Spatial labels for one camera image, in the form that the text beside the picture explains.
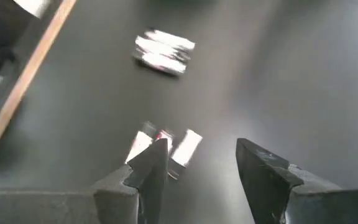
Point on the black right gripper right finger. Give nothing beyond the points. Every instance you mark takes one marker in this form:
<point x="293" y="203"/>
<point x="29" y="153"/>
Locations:
<point x="291" y="202"/>

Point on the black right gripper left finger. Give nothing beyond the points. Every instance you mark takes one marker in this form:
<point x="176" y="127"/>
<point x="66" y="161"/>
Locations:
<point x="73" y="207"/>

